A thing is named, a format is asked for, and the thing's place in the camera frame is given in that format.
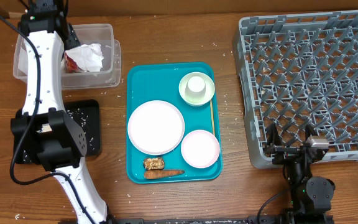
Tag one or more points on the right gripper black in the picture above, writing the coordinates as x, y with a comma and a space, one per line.
284, 154

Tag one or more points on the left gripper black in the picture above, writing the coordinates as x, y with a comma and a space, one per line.
74, 42

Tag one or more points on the white napkin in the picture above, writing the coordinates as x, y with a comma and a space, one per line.
92, 56

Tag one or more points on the red snack wrapper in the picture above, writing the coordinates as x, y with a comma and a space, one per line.
72, 61

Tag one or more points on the rice pile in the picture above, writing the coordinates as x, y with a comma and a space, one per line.
33, 140

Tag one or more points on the white cup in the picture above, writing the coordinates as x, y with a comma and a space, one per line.
196, 86

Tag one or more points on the large white plate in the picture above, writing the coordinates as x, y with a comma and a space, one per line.
156, 127

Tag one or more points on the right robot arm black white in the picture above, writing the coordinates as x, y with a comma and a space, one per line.
310, 195

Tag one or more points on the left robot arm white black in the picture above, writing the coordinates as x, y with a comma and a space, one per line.
47, 141

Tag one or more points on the grey dishwasher rack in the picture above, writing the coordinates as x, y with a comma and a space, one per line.
297, 70

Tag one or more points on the clear plastic bin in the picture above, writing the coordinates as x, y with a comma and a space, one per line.
104, 62

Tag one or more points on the black rectangular tray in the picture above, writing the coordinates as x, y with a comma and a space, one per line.
86, 114

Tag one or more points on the wooden chopstick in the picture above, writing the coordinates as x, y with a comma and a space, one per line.
212, 117

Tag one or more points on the small pink-rimmed white plate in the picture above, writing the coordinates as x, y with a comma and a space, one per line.
200, 149

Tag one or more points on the light green bowl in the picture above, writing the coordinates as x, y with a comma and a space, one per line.
195, 100

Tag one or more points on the brown food chunk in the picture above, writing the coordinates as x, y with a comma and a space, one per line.
156, 163

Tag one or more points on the carrot piece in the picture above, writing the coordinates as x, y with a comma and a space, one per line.
159, 174

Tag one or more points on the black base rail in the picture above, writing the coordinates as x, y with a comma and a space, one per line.
197, 221

